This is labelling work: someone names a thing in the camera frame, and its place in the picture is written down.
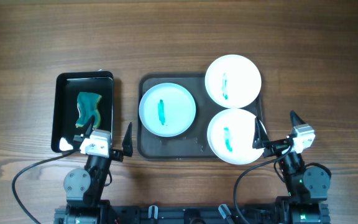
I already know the dark brown serving tray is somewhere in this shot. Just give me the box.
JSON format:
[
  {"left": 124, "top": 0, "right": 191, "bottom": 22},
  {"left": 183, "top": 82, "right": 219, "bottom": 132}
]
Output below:
[{"left": 137, "top": 73, "right": 262, "bottom": 160}]

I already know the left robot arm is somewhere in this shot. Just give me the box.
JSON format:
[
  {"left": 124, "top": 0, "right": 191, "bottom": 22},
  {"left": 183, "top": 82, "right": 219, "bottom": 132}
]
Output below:
[{"left": 54, "top": 116, "right": 133, "bottom": 224}]

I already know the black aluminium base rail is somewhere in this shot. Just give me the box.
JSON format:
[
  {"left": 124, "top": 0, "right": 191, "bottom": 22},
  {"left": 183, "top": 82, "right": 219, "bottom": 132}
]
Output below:
[{"left": 53, "top": 203, "right": 331, "bottom": 224}]

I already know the green yellow sponge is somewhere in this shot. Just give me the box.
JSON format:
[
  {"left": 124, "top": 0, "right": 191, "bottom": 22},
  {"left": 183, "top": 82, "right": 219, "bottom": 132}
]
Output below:
[{"left": 75, "top": 92, "right": 102, "bottom": 128}]

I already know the black rectangular water tray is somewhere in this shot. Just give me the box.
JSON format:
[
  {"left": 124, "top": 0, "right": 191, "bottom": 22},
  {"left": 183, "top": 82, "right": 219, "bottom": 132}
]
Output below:
[{"left": 51, "top": 71, "right": 114, "bottom": 153}]

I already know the white plate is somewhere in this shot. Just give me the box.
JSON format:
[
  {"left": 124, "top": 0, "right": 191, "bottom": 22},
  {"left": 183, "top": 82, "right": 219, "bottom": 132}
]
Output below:
[
  {"left": 206, "top": 109, "right": 263, "bottom": 165},
  {"left": 204, "top": 54, "right": 262, "bottom": 108},
  {"left": 139, "top": 83, "right": 196, "bottom": 138}
]

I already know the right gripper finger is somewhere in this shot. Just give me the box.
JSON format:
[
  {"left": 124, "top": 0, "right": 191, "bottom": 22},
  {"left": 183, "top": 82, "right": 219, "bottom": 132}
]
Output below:
[
  {"left": 252, "top": 118, "right": 270, "bottom": 149},
  {"left": 290, "top": 110, "right": 306, "bottom": 127}
]

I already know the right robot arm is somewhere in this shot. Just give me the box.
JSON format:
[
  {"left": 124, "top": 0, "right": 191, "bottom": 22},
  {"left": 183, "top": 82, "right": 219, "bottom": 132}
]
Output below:
[{"left": 243, "top": 111, "right": 332, "bottom": 224}]

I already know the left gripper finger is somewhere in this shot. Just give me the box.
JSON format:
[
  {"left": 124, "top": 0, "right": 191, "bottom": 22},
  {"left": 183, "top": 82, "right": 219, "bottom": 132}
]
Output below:
[
  {"left": 122, "top": 123, "right": 133, "bottom": 157},
  {"left": 81, "top": 115, "right": 95, "bottom": 138}
]

